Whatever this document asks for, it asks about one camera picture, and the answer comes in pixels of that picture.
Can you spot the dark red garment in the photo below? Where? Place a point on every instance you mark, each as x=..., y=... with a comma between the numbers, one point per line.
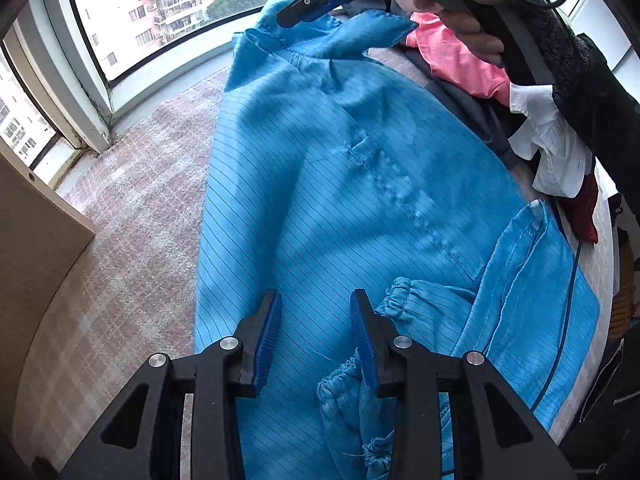
x=585, y=210

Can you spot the white shirt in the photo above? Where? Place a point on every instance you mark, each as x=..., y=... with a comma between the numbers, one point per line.
x=550, y=150

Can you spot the person's right hand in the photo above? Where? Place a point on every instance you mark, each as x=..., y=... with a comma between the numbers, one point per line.
x=472, y=27

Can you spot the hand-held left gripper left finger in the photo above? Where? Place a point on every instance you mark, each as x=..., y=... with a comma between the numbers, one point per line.
x=267, y=340

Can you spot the white window frame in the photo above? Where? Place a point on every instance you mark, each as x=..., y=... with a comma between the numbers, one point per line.
x=85, y=100

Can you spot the large light wooden board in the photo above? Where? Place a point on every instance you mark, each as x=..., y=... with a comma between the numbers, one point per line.
x=35, y=250

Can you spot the dark grey garment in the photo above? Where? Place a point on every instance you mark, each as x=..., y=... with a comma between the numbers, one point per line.
x=465, y=110

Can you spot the person's black zipped jacket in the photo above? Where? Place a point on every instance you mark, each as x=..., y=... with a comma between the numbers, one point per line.
x=615, y=420

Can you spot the green trees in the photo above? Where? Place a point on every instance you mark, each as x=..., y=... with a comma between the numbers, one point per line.
x=235, y=2

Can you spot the person's right forearm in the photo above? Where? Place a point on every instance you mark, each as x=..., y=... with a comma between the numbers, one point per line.
x=555, y=30

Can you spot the pink garment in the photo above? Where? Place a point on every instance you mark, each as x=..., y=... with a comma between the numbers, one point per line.
x=450, y=60

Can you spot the blue striped jacket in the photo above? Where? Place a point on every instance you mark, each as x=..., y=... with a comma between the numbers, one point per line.
x=325, y=185

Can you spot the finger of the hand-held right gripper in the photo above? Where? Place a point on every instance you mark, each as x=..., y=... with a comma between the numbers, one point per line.
x=327, y=9
x=292, y=15

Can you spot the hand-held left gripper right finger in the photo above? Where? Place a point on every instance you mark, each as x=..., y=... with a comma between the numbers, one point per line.
x=365, y=340

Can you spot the yellow ribbed object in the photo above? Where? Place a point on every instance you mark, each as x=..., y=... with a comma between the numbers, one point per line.
x=625, y=305

